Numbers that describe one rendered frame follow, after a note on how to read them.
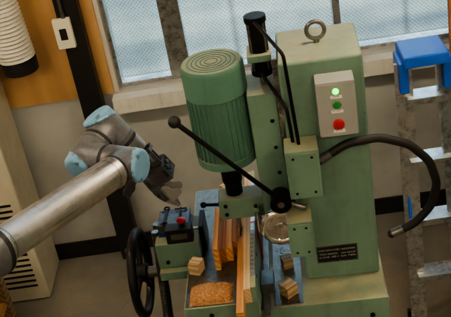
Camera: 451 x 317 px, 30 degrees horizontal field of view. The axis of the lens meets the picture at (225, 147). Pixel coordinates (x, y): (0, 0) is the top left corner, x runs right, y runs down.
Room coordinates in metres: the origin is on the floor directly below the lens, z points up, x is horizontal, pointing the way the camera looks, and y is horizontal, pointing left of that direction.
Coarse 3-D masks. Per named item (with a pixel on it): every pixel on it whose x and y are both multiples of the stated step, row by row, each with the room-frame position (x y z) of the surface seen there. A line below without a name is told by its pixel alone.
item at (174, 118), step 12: (168, 120) 1.98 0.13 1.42; (180, 120) 1.98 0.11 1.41; (192, 132) 1.97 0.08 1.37; (204, 144) 1.97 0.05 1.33; (240, 168) 1.96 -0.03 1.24; (252, 180) 1.95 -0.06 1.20; (276, 192) 1.95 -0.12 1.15; (288, 192) 1.96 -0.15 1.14; (276, 204) 1.93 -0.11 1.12; (288, 204) 1.92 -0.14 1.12; (300, 204) 1.94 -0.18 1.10
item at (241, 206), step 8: (224, 192) 2.12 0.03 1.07; (248, 192) 2.10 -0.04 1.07; (256, 192) 2.09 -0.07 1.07; (224, 200) 2.08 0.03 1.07; (232, 200) 2.07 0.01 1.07; (240, 200) 2.07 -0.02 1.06; (248, 200) 2.07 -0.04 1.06; (256, 200) 2.06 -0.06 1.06; (224, 208) 2.08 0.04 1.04; (232, 208) 2.07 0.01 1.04; (240, 208) 2.07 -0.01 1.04; (248, 208) 2.07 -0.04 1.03; (224, 216) 2.08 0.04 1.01; (232, 216) 2.07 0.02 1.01; (240, 216) 2.07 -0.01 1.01; (248, 216) 2.07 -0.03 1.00
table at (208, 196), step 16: (208, 192) 2.40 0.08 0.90; (208, 208) 2.30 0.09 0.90; (208, 224) 2.21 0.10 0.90; (208, 240) 2.13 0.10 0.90; (208, 256) 2.05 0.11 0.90; (160, 272) 2.05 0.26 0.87; (176, 272) 2.04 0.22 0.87; (208, 272) 1.97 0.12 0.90; (224, 272) 1.96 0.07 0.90; (224, 304) 1.82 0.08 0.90; (256, 304) 1.80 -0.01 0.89
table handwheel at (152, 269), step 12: (132, 240) 2.13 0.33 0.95; (144, 240) 2.26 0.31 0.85; (132, 252) 2.09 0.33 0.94; (144, 252) 2.26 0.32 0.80; (132, 264) 2.05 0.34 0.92; (144, 264) 2.15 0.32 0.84; (132, 276) 2.03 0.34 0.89; (144, 276) 2.12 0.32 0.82; (156, 276) 2.12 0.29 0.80; (132, 288) 2.01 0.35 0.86; (132, 300) 2.01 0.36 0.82; (144, 312) 2.02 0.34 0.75
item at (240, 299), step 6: (240, 246) 2.01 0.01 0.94; (240, 252) 1.99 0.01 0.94; (240, 258) 1.96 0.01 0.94; (240, 264) 1.93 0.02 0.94; (240, 270) 1.90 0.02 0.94; (240, 276) 1.88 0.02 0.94; (240, 282) 1.85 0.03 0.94; (240, 288) 1.83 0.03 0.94; (240, 294) 1.80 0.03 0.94; (240, 300) 1.78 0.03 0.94; (240, 306) 1.75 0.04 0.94; (240, 312) 1.73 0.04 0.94
